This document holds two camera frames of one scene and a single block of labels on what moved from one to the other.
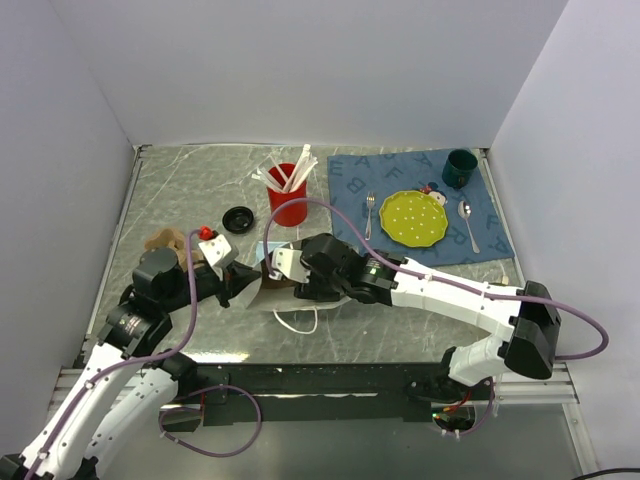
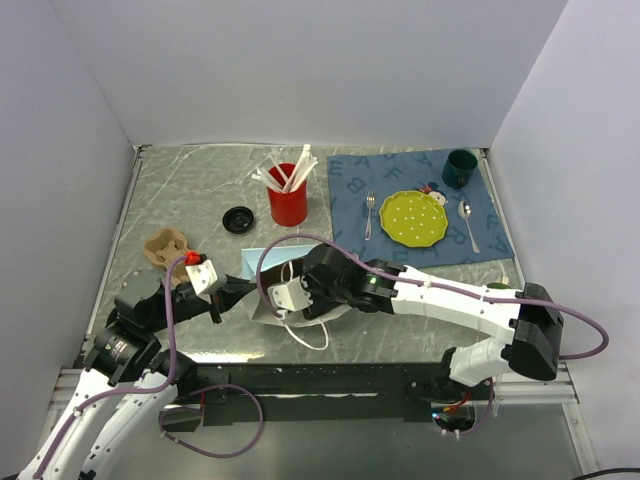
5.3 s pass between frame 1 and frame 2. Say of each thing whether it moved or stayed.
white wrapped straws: stayed
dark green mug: stayed
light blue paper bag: moved
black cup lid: stayed
